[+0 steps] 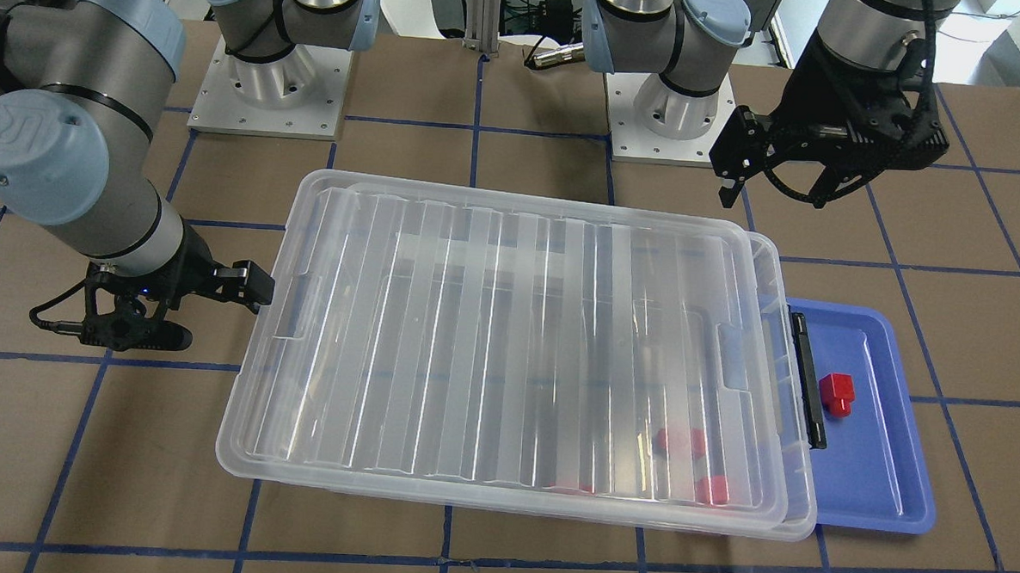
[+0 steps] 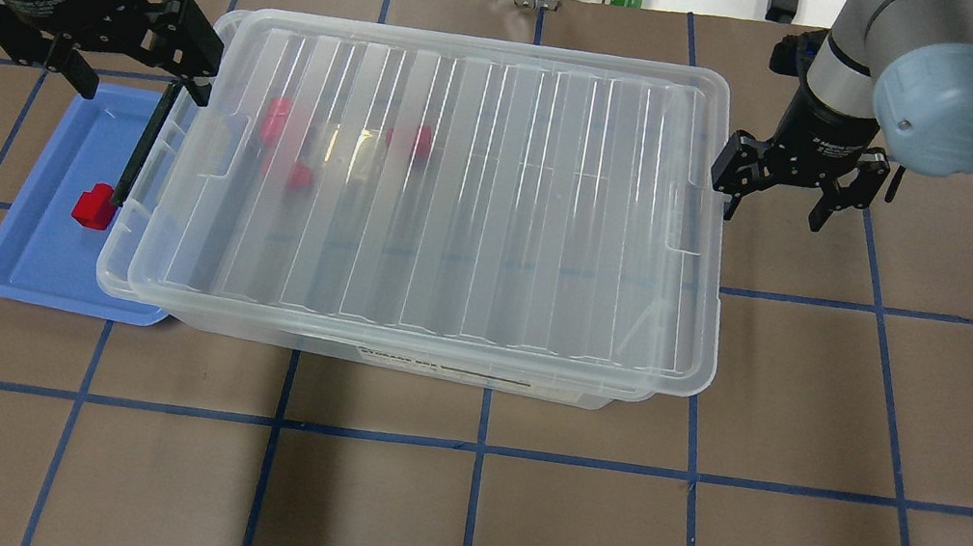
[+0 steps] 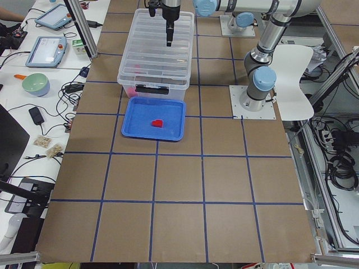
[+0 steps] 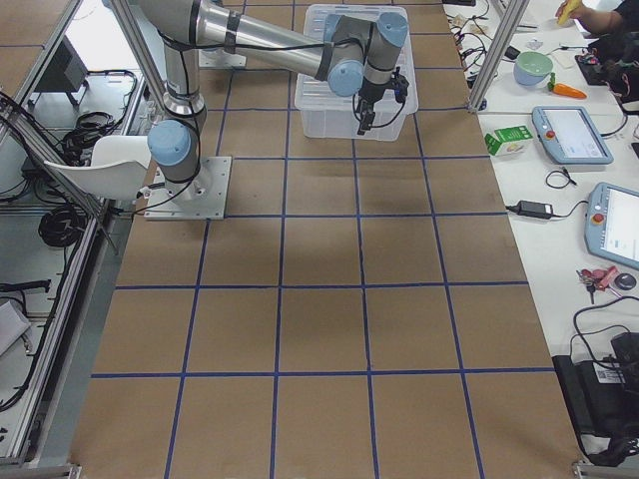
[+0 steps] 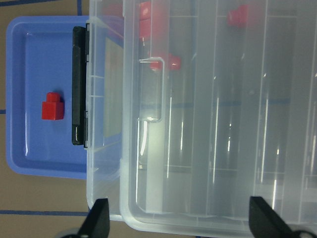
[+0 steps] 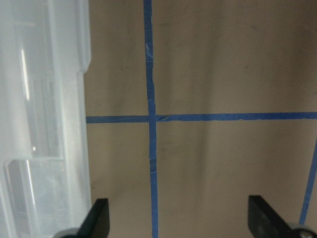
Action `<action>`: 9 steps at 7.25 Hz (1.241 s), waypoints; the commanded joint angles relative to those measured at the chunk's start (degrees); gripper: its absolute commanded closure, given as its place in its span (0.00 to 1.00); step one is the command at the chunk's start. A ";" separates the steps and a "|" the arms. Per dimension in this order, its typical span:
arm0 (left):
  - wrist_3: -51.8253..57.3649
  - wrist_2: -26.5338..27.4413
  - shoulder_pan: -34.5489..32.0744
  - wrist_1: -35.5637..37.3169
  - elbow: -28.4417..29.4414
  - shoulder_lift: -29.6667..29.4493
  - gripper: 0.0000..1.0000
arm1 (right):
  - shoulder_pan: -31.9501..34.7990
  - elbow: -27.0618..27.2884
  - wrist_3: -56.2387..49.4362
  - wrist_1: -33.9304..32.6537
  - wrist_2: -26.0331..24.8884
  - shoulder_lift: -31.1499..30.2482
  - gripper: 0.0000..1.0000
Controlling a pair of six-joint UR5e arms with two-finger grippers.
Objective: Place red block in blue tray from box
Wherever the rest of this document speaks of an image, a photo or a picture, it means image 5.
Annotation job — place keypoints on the red block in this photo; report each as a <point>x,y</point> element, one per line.
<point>171,62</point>
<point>145,13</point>
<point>245,15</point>
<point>53,107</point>

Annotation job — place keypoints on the clear plastic box lid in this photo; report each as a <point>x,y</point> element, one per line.
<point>223,124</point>

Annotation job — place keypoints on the black box latch handle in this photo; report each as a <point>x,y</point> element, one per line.
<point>79,79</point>

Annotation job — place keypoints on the blue plastic tray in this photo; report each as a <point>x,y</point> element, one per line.
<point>38,61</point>

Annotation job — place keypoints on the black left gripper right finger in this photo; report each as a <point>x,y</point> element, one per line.
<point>264,222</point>

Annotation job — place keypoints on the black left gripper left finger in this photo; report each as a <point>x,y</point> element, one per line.
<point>96,224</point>

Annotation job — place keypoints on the clear plastic storage box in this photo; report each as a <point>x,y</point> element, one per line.
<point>104,124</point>

